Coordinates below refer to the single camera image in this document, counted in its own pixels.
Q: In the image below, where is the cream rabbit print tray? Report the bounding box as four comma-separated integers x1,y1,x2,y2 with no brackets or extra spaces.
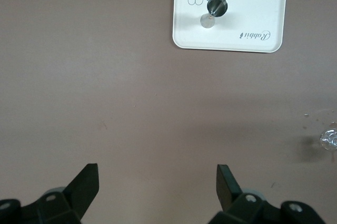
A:
172,0,289,54

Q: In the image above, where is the brown table mat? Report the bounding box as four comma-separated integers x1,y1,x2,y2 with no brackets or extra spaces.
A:
0,0,337,224

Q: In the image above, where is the clear wine glass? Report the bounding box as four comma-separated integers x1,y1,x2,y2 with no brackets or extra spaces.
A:
319,126,337,154

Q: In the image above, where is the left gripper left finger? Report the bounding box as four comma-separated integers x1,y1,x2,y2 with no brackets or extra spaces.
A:
0,163,100,224

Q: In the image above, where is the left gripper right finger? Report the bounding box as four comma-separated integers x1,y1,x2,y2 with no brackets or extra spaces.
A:
207,164,323,224

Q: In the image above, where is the steel double jigger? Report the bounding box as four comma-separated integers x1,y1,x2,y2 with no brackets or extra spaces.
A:
200,0,230,30

